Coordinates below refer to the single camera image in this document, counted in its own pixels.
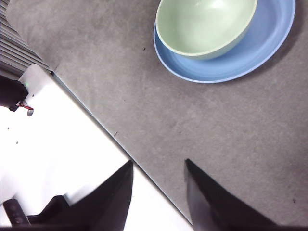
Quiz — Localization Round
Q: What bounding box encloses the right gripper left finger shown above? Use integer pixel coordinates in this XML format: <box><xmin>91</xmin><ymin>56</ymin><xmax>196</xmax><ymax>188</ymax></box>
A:
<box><xmin>69</xmin><ymin>160</ymin><xmax>134</xmax><ymax>229</ymax></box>

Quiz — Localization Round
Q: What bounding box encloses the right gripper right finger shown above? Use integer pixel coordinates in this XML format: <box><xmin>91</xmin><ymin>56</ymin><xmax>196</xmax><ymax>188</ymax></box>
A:
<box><xmin>184</xmin><ymin>158</ymin><xmax>277</xmax><ymax>227</ymax></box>

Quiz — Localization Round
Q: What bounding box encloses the blue plate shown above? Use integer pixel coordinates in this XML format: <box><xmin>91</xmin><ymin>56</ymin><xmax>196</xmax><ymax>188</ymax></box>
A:
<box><xmin>153</xmin><ymin>0</ymin><xmax>296</xmax><ymax>84</ymax></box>

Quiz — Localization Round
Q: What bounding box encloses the green ribbed bowl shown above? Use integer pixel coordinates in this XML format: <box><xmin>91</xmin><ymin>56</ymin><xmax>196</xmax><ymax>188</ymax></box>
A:
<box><xmin>155</xmin><ymin>0</ymin><xmax>258</xmax><ymax>61</ymax></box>

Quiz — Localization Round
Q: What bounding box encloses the black bar-shaped device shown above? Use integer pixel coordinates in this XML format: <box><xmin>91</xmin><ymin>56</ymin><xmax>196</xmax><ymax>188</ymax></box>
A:
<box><xmin>3</xmin><ymin>198</ymin><xmax>31</xmax><ymax>227</ymax></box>

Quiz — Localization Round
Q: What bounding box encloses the grey ribbed panel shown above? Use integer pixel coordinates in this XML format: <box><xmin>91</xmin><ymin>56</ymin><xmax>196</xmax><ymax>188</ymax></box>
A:
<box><xmin>0</xmin><ymin>0</ymin><xmax>52</xmax><ymax>77</ymax></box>

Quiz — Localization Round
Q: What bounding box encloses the black mount bracket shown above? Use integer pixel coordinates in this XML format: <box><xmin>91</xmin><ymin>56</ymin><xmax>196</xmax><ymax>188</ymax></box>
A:
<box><xmin>26</xmin><ymin>194</ymin><xmax>73</xmax><ymax>226</ymax></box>

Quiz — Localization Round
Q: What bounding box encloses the red wire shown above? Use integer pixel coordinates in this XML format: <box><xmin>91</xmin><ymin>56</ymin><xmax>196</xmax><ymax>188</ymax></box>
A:
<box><xmin>16</xmin><ymin>101</ymin><xmax>34</xmax><ymax>112</ymax></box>

